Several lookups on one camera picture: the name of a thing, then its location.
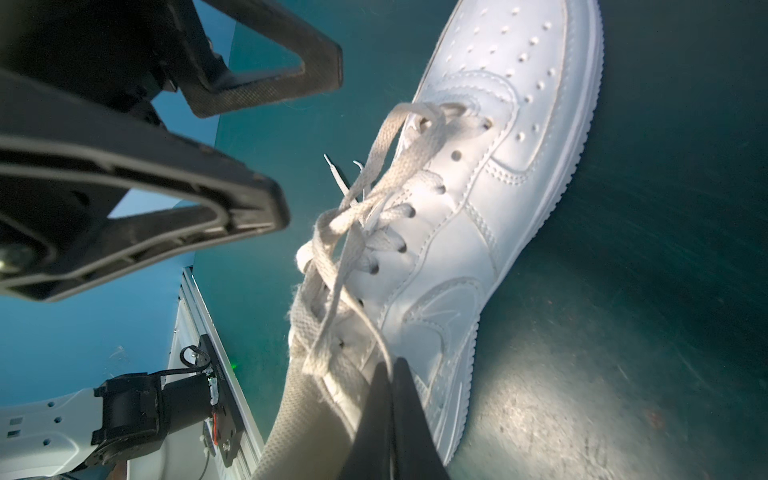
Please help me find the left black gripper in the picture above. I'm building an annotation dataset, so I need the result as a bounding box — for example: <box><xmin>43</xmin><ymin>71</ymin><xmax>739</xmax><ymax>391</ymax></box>
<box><xmin>1</xmin><ymin>1</ymin><xmax>290</xmax><ymax>302</ymax></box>

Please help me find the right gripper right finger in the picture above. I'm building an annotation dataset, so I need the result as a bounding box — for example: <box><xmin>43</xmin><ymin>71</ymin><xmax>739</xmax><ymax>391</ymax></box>
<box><xmin>391</xmin><ymin>358</ymin><xmax>450</xmax><ymax>480</ymax></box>

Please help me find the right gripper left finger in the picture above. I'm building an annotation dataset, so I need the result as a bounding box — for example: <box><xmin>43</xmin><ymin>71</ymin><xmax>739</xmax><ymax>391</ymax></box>
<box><xmin>338</xmin><ymin>363</ymin><xmax>393</xmax><ymax>480</ymax></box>

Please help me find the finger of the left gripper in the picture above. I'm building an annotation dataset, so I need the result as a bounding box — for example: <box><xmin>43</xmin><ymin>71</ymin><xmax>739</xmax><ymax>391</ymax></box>
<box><xmin>167</xmin><ymin>0</ymin><xmax>345</xmax><ymax>119</ymax></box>

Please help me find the white sneaker shoe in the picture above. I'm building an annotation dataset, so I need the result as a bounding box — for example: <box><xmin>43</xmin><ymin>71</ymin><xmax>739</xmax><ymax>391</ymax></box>
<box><xmin>251</xmin><ymin>0</ymin><xmax>606</xmax><ymax>480</ymax></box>

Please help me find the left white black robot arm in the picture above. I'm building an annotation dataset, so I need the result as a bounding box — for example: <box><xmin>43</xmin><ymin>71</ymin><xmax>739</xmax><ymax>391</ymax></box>
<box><xmin>1</xmin><ymin>1</ymin><xmax>343</xmax><ymax>479</ymax></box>

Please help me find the green table mat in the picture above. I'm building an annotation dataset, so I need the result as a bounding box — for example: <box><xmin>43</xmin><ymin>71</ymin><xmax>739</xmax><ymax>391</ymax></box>
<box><xmin>194</xmin><ymin>1</ymin><xmax>767</xmax><ymax>479</ymax></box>

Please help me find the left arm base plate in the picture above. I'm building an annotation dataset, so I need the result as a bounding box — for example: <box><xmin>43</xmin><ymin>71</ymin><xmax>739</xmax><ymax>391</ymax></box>
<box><xmin>199</xmin><ymin>334</ymin><xmax>245</xmax><ymax>467</ymax></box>

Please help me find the aluminium rail base frame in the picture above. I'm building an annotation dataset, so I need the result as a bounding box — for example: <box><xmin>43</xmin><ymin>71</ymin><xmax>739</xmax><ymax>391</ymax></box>
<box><xmin>126</xmin><ymin>267</ymin><xmax>263</xmax><ymax>479</ymax></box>

